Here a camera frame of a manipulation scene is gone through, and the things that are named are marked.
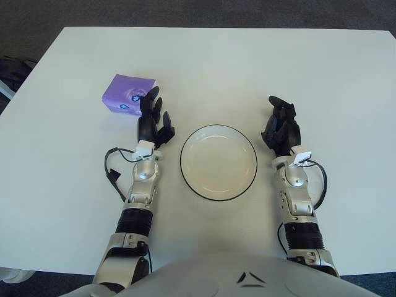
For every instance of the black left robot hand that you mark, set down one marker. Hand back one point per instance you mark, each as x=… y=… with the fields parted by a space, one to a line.
x=148 y=123

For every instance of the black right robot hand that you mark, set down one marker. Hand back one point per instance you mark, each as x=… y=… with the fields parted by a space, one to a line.
x=283 y=133

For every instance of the purple tissue paper pack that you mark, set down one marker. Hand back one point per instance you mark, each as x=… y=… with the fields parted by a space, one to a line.
x=123 y=89

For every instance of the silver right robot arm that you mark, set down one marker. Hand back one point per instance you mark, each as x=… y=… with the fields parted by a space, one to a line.
x=297 y=179

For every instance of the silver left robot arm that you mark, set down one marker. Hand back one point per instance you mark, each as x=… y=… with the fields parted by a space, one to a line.
x=143 y=170

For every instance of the white plate with black rim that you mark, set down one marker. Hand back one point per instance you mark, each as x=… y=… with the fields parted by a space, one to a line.
x=218 y=164

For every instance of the black bag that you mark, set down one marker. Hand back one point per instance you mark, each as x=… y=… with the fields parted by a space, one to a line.
x=12 y=71

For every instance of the grey robot torso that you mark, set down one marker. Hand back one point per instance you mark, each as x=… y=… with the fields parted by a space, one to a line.
x=216 y=275

